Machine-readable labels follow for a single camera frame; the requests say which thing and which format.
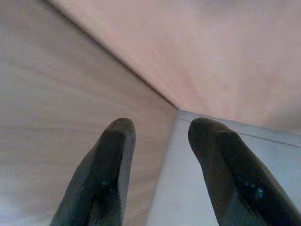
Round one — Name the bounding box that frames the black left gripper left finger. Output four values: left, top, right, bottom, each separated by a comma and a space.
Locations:
50, 117, 137, 226

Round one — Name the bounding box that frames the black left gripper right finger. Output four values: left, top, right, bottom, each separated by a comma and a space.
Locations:
188, 117, 301, 226

